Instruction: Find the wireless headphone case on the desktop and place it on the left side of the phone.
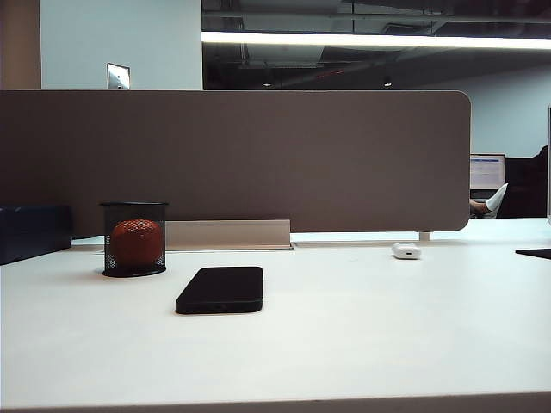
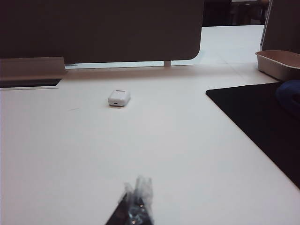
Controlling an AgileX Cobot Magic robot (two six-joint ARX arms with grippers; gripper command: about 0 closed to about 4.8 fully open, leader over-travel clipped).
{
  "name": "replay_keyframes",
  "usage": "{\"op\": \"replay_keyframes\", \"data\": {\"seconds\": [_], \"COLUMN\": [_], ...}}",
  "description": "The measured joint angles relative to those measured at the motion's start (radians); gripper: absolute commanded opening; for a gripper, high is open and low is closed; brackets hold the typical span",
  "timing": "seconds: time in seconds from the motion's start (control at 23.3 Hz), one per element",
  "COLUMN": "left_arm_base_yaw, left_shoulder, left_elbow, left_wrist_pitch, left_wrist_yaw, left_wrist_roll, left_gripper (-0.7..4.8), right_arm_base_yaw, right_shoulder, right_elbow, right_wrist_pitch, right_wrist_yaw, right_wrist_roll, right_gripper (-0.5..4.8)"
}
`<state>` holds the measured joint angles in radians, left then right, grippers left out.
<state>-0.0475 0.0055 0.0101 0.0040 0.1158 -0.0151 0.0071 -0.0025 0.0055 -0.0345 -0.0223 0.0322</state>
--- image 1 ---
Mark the dark blue box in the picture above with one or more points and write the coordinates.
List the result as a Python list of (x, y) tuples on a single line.
[(30, 232)]

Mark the white divider support bracket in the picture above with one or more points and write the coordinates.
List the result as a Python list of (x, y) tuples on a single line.
[(424, 236)]

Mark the black pendant ceiling lamp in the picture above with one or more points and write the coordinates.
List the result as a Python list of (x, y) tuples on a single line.
[(387, 83)]

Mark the background computer monitor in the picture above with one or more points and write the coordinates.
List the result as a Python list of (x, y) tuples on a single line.
[(486, 172)]

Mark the orange ball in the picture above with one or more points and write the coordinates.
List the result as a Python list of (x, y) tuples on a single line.
[(137, 241)]

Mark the brown desk divider panel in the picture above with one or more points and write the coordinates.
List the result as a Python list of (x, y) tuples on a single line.
[(258, 163)]

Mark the black mouse pad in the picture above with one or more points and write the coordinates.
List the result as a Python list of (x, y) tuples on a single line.
[(536, 253)]

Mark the black mesh pen holder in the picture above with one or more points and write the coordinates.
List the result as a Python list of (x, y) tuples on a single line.
[(133, 211)]

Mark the metal wall plate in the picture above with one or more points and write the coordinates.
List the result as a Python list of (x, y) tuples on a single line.
[(118, 76)]

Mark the long ceiling light strip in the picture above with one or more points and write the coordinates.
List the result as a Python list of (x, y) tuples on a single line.
[(366, 39)]

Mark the background person white-clad limb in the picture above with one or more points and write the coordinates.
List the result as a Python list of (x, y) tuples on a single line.
[(495, 200)]

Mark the black smartphone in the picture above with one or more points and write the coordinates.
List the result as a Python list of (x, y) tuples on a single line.
[(224, 290)]

